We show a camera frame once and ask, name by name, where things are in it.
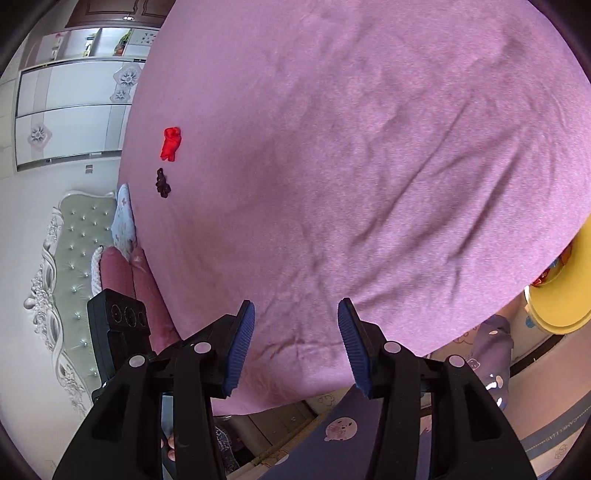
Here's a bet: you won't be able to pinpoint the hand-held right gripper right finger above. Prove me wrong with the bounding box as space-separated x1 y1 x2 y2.
337 298 539 480

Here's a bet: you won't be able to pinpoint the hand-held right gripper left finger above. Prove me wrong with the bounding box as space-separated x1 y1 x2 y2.
53 300 256 480

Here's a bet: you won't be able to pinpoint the red patterned snack packet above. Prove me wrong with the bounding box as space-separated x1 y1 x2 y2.
531 251 573 288

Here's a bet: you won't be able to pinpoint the pink bolster pillow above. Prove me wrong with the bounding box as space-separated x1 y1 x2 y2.
91 246 181 354

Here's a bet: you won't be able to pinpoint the tufted green headboard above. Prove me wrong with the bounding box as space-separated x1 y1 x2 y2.
23 190 118 418

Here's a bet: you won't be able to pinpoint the person's purple pajama legs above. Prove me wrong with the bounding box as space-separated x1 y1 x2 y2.
259 314 515 480

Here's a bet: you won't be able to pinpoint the light blue printed pillow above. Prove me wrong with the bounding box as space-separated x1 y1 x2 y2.
112 183 138 259

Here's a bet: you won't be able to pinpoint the pink blanket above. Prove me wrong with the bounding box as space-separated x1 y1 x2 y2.
117 0 591 418

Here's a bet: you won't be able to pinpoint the red sock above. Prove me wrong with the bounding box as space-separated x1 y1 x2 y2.
160 126 182 162

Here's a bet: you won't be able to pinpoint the white wardrobe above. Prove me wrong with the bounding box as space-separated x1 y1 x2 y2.
14 28 160 172

